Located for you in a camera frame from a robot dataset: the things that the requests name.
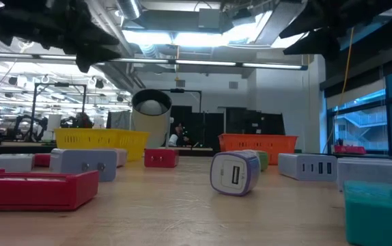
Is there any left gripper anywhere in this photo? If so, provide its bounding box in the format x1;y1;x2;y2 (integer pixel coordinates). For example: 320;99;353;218
0;0;122;74

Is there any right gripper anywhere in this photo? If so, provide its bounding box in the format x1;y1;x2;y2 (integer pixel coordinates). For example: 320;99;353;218
279;0;392;62

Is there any yellow plastic basket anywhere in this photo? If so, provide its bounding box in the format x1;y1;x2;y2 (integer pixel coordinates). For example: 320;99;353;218
54;128;151;162

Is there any pale pink wall charger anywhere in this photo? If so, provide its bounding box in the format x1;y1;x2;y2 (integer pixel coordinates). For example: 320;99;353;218
113;148;128;168

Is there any orange plastic basket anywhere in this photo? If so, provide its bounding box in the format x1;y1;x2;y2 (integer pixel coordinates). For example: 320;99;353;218
218;133;299;165

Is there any lavender multiport wall charger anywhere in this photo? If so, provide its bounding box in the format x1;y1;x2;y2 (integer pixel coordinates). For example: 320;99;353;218
277;152;339;182

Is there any green wall charger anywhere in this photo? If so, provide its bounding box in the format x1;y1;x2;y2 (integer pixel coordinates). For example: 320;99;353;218
255;150;270;172

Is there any red cube wall charger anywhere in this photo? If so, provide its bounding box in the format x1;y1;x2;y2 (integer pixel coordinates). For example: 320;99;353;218
143;148;180;169

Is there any white rectangular charger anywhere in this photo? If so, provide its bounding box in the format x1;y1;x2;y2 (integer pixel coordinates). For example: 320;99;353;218
0;153;36;173

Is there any purple-edged white USB cube charger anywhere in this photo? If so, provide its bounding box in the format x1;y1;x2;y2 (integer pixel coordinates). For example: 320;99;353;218
210;150;262;197

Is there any teal rectangular box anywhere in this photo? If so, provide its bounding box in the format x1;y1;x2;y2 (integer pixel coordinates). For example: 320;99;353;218
343;180;392;246

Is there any grey fabric cover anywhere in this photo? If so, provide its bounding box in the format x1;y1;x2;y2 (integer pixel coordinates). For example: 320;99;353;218
106;111;132;131

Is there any black partition panel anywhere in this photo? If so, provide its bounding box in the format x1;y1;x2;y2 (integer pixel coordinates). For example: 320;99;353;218
225;107;285;136
170;105;225;148

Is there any grey ceiling box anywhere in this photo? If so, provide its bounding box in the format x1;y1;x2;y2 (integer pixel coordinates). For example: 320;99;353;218
198;8;221;30

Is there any long linear ceiling light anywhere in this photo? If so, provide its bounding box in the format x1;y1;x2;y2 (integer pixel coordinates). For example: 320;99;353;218
0;51;309;71

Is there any red storage bin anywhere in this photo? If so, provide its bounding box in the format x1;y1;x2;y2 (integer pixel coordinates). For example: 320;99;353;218
333;144;367;156

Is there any person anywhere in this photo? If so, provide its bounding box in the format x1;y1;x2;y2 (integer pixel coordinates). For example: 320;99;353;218
168;122;191;148

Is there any flat rectangular box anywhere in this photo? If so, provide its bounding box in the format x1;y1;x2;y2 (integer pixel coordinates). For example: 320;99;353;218
0;167;100;211

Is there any yellow hanging cable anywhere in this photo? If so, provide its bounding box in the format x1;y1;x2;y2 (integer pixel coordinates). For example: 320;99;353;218
322;27;356;154

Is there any black metal gantry frame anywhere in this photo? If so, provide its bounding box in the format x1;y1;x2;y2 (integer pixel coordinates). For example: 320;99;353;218
158;87;204;148
28;81;87;143

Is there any silver ventilation duct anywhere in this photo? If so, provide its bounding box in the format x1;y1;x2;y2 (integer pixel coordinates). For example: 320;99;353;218
115;0;143;21

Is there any black window frame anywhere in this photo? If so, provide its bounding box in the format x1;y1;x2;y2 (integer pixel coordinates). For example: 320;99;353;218
325;64;392;158

